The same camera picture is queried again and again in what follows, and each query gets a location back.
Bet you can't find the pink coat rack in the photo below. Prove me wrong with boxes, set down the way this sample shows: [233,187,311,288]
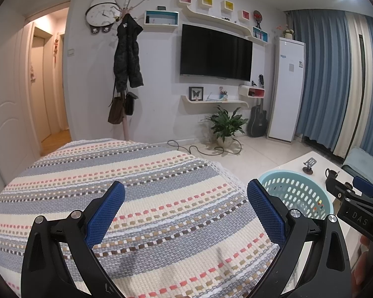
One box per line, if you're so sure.
[116,0,144,142]

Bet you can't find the black acoustic guitar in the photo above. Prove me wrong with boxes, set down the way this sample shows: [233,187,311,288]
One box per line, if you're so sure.
[247,74,270,138]

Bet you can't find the black phone stand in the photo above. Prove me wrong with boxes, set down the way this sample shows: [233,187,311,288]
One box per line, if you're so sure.
[301,158,318,175]

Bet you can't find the blue and beige curtain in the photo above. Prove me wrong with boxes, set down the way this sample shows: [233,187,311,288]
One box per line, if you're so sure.
[287,9,373,163]

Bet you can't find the striped woven blanket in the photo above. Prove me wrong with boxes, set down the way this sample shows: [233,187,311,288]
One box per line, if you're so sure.
[0,138,282,298]

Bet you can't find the red hanging ornament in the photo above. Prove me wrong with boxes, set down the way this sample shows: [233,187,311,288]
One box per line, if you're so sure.
[53,34,61,65]

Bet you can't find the blue-grey upholstered seat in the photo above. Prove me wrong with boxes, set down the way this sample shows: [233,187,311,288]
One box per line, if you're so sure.
[342,147,373,190]

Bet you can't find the brown handbag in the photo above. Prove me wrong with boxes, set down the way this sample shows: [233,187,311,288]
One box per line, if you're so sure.
[108,91,126,125]

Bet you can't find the green potted plant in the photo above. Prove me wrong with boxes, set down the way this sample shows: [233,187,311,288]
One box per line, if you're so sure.
[204,106,250,147]

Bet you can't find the long curved white wall shelf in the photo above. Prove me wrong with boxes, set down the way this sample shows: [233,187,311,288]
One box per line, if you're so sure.
[185,4,270,46]

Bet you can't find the white hallway door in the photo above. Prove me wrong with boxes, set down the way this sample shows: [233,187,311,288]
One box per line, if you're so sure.
[32,34,53,144]

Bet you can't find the small blue box shelf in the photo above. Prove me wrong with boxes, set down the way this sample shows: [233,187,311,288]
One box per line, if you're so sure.
[252,26,270,43]

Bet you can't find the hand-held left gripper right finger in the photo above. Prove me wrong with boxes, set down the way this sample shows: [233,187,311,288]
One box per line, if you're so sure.
[247,178,352,298]

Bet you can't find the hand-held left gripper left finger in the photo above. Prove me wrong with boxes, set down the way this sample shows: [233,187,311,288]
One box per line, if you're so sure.
[20,180,126,298]

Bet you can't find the person's right hand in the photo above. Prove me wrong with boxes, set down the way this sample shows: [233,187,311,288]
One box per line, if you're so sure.
[357,234,373,274]

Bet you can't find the light blue plastic basket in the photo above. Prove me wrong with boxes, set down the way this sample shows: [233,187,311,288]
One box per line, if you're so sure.
[257,170,334,224]

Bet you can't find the black floor cable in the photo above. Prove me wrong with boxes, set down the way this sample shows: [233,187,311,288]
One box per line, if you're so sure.
[167,139,242,156]

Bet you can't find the black flat television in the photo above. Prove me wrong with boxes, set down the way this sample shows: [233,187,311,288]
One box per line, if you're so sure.
[180,23,253,82]

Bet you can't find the white and red cubby box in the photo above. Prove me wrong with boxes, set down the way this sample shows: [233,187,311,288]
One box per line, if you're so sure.
[238,84,266,99]

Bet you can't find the white room door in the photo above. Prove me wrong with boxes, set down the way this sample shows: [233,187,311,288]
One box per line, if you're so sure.
[0,22,43,190]

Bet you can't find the framed butterfly picture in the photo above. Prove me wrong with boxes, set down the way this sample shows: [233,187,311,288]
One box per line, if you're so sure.
[188,86,204,102]

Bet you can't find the black handbag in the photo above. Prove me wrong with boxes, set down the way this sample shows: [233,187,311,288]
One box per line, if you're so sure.
[125,91,139,116]

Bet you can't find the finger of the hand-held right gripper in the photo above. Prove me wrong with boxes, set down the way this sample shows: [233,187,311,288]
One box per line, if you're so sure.
[352,176,373,207]
[325,177,373,249]

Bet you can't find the black padded coat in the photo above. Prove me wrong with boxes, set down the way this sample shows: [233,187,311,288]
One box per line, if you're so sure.
[113,13,144,93]

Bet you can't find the white box shelf blue inside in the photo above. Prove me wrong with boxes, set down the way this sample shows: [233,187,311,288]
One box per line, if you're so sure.
[144,9,180,27]

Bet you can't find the panda wall clock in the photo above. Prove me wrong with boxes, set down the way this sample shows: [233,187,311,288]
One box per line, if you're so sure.
[85,0,119,35]

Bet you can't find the white standing air conditioner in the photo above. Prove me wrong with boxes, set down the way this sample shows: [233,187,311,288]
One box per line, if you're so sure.
[267,36,307,142]

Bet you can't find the short curved white wall shelf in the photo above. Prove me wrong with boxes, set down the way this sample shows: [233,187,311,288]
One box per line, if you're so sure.
[181,95,249,108]

